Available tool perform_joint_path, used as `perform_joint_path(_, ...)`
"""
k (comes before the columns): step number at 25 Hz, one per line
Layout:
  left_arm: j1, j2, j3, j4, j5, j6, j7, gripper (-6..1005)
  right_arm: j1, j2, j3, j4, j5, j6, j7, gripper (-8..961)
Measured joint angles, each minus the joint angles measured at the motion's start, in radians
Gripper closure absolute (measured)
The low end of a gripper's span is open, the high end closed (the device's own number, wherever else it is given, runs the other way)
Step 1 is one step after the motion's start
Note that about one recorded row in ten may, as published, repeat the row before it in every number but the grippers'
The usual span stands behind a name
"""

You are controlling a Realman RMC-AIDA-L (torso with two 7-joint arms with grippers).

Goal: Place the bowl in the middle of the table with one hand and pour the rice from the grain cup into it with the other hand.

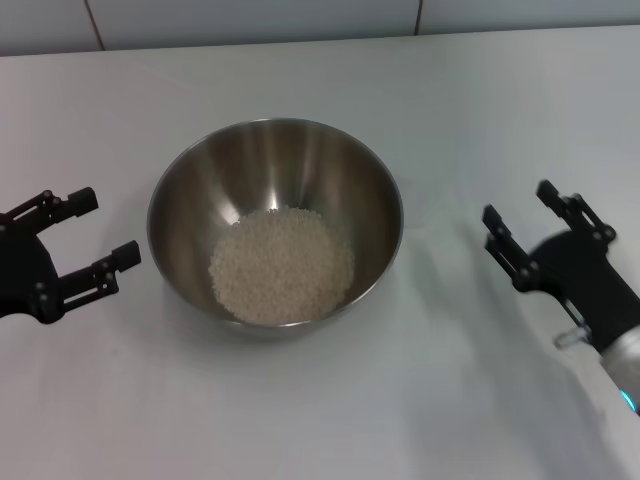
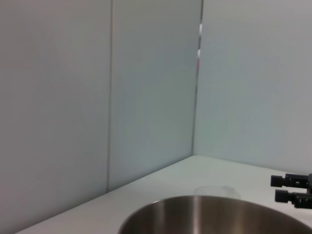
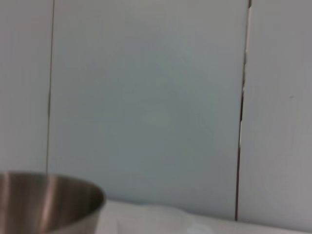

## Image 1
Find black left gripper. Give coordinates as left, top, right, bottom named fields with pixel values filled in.
left=0, top=186, right=143, bottom=325

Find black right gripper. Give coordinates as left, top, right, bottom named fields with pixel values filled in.
left=480, top=179, right=640, bottom=355

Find white rice grains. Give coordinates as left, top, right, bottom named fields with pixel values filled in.
left=207, top=207, right=357, bottom=324

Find stainless steel mixing bowl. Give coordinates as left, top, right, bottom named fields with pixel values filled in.
left=146, top=117, right=404, bottom=342

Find right gripper cable with connector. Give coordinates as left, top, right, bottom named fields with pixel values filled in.
left=551, top=324, right=595, bottom=350

